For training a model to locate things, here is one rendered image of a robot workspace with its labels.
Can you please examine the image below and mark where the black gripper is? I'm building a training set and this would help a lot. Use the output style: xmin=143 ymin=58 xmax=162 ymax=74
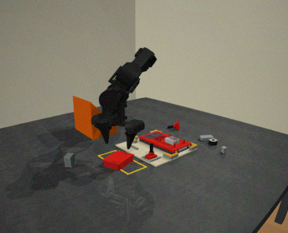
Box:
xmin=91 ymin=102 xmax=145 ymax=149

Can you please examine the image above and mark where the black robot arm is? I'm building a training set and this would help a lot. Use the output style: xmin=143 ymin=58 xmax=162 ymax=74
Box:
xmin=95 ymin=47 xmax=157 ymax=131

